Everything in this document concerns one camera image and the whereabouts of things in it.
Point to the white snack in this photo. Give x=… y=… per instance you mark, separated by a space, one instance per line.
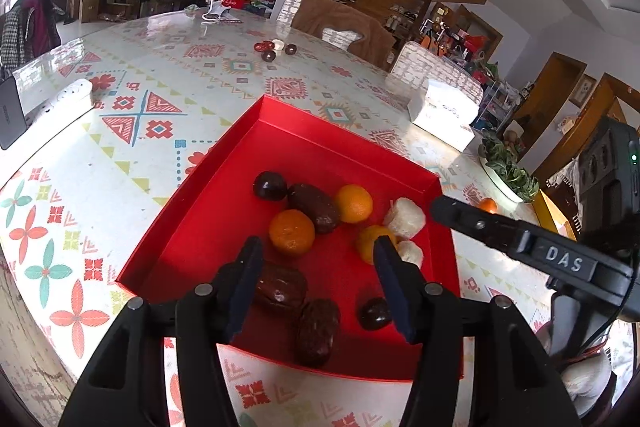
x=411 y=253
x=405 y=218

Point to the dark red date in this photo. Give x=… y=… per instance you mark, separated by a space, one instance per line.
x=313 y=207
x=285 y=285
x=317 y=332

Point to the red cardboard tray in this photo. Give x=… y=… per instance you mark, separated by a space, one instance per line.
x=225 y=207

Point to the yellow box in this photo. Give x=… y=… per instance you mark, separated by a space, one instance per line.
x=547 y=212

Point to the white round candy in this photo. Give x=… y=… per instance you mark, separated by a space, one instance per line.
x=278 y=43

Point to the brown coat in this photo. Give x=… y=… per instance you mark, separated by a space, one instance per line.
x=325 y=17

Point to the white face mask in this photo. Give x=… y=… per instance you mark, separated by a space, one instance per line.
x=218 y=12

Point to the wooden door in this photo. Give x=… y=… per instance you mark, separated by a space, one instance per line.
x=555 y=97

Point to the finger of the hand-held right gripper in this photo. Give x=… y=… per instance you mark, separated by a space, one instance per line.
x=475 y=223

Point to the green plant in white bowl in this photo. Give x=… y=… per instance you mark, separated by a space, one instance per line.
x=510 y=172

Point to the orange mandarin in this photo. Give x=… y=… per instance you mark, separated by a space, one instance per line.
x=487 y=205
x=366 y=241
x=354 y=203
x=292 y=232

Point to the dark hanging jacket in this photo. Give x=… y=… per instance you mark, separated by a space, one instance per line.
x=32 y=24

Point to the white quilted chair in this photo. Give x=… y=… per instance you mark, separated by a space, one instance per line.
x=430 y=64
x=287 y=7

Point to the small dark chestnut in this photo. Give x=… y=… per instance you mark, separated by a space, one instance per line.
x=268 y=55
x=290 y=49

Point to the black electronic device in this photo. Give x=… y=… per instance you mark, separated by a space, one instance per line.
x=10 y=112

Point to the white power strip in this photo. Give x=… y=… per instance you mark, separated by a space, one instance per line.
x=60 y=99

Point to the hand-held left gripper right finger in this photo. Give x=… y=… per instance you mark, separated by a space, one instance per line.
x=392 y=289

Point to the dark brown chestnut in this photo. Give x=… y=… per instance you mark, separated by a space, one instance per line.
x=270 y=185
x=375 y=313

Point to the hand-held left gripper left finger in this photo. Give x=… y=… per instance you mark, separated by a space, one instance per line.
x=244 y=287

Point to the cluttered goods shelf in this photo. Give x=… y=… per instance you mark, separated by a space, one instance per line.
x=450 y=39

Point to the white tissue box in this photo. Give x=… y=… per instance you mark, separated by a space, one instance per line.
x=440 y=127
x=452 y=99

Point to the person's right forearm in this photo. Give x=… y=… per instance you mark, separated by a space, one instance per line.
x=585 y=379

